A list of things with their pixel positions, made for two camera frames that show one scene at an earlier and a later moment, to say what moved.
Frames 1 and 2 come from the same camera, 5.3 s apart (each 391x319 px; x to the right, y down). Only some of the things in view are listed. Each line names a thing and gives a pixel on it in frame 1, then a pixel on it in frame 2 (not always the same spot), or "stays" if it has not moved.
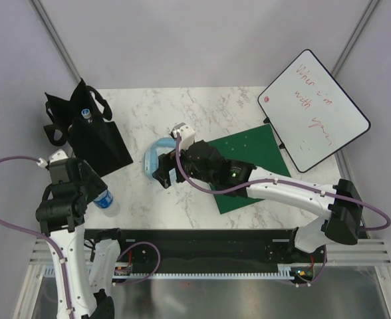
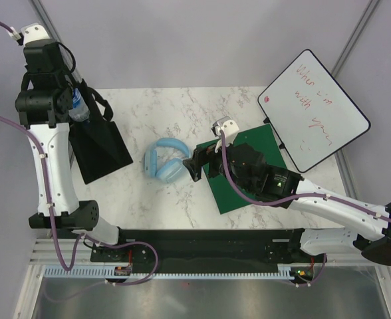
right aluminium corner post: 354,37 stays
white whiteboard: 310,112 stays
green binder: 257,145 stays
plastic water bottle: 104,200 → 80,111
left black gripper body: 90,183 → 67,82
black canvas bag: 82,123 stays
